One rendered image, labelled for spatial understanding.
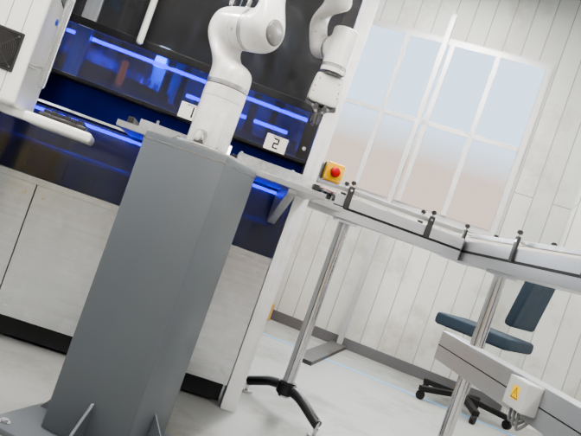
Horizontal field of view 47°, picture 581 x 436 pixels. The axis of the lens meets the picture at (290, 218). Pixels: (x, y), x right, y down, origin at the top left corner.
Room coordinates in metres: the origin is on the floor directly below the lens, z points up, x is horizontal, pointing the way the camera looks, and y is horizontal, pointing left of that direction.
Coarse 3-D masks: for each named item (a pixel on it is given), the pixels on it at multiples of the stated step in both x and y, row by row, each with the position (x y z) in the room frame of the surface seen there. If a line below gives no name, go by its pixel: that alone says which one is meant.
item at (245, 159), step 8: (240, 152) 2.18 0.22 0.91; (240, 160) 2.18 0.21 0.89; (248, 160) 2.18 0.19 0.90; (256, 160) 2.18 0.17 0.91; (256, 168) 2.18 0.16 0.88; (264, 168) 2.19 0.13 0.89; (272, 168) 2.19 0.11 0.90; (280, 168) 2.19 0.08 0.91; (280, 176) 2.20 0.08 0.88; (288, 176) 2.20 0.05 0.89; (296, 176) 2.20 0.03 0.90; (304, 176) 2.20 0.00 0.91; (304, 184) 2.21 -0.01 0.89; (312, 184) 2.21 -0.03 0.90
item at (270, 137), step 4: (268, 132) 2.56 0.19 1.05; (268, 136) 2.56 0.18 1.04; (272, 136) 2.56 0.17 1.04; (276, 136) 2.56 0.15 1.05; (268, 140) 2.56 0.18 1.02; (272, 140) 2.56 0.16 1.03; (276, 140) 2.56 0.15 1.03; (280, 140) 2.56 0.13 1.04; (284, 140) 2.57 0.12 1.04; (288, 140) 2.57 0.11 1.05; (264, 144) 2.56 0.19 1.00; (268, 144) 2.56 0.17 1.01; (276, 144) 2.56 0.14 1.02; (280, 144) 2.56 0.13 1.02; (284, 144) 2.57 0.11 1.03; (268, 148) 2.56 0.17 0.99; (272, 148) 2.56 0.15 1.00; (280, 148) 2.56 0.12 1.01; (284, 148) 2.57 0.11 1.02; (280, 152) 2.57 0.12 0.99
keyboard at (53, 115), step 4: (40, 112) 1.97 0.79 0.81; (44, 112) 1.98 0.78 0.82; (48, 112) 1.99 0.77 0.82; (52, 112) 1.99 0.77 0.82; (56, 112) 1.99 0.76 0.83; (44, 116) 1.98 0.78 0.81; (48, 116) 1.98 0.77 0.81; (52, 116) 1.98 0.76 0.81; (56, 116) 2.00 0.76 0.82; (60, 116) 2.00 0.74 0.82; (64, 116) 2.02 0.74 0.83; (56, 120) 1.99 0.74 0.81; (60, 120) 1.99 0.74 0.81; (64, 120) 1.99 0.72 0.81; (68, 120) 2.00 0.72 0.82; (72, 120) 2.01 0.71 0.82; (76, 120) 2.01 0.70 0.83; (68, 124) 2.00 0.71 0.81; (72, 124) 2.00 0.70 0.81; (76, 124) 2.00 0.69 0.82; (80, 124) 2.01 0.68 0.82; (84, 124) 2.04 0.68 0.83; (80, 128) 2.00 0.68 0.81; (84, 128) 2.01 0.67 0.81
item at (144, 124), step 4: (140, 120) 2.24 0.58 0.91; (144, 120) 2.24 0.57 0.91; (140, 124) 2.24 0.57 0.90; (144, 124) 2.25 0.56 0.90; (148, 124) 2.25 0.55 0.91; (152, 124) 2.25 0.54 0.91; (148, 128) 2.25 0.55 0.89; (152, 128) 2.25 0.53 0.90; (156, 128) 2.25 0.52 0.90; (160, 128) 2.25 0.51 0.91; (164, 128) 2.25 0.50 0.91; (168, 128) 2.26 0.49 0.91; (160, 132) 2.25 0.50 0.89; (164, 132) 2.25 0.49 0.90; (168, 132) 2.26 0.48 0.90; (172, 132) 2.26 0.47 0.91; (176, 132) 2.26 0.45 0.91; (168, 136) 2.26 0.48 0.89; (172, 136) 2.26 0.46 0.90; (184, 136) 2.26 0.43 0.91
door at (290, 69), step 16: (256, 0) 2.54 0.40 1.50; (288, 0) 2.55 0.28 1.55; (304, 0) 2.56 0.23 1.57; (320, 0) 2.57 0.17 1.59; (288, 16) 2.56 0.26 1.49; (304, 16) 2.57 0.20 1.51; (336, 16) 2.58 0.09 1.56; (288, 32) 2.56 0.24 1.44; (304, 32) 2.57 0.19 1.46; (288, 48) 2.56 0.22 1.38; (304, 48) 2.57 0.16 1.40; (256, 64) 2.55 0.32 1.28; (272, 64) 2.56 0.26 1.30; (288, 64) 2.57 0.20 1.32; (304, 64) 2.57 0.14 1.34; (320, 64) 2.58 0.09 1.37; (256, 80) 2.55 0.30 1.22; (272, 80) 2.56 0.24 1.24; (288, 80) 2.57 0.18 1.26; (304, 80) 2.58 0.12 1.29; (304, 96) 2.58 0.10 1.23
